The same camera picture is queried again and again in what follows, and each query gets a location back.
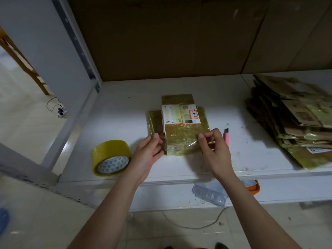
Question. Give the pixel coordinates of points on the person's right hand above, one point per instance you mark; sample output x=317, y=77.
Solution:
x=218, y=155

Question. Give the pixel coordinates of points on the person's left hand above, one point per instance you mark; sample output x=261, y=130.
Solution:
x=145, y=158

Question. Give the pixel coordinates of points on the pink utility knife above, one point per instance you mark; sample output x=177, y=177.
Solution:
x=226, y=138

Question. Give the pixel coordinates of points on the yellow tape roll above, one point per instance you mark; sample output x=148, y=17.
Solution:
x=106, y=150

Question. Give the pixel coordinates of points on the white metal shelf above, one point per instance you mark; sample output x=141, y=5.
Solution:
x=129, y=106

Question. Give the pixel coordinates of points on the labelled taped cardboard box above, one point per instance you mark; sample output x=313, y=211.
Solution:
x=179, y=114

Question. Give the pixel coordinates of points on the stack of cardboard boxes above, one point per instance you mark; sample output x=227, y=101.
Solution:
x=295, y=116

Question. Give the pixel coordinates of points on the person's right forearm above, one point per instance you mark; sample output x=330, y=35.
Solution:
x=259, y=215

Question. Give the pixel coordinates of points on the person's left forearm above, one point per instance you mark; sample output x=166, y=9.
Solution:
x=103, y=215

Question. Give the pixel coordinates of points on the person's right leg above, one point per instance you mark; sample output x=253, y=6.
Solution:
x=221, y=245

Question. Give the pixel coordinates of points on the person's leg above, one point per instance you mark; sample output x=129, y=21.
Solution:
x=169, y=247
x=221, y=245

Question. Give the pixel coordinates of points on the person's left leg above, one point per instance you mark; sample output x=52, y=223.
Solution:
x=169, y=247

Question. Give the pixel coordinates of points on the orange plastic object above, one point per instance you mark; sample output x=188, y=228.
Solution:
x=253, y=187

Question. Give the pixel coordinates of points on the blue round object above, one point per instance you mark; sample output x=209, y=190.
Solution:
x=3, y=220

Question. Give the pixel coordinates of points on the wooden chair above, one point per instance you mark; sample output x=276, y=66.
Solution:
x=20, y=62

